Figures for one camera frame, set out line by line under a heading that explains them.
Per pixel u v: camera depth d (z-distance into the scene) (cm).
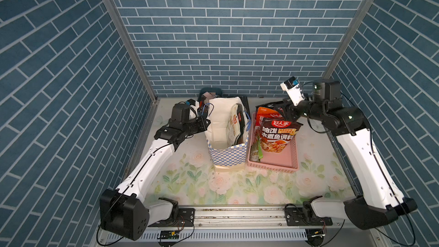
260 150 96
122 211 38
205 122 69
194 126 66
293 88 54
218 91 118
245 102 119
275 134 85
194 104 72
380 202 37
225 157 75
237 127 80
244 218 75
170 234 72
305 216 67
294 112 57
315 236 70
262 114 86
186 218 74
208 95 112
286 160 91
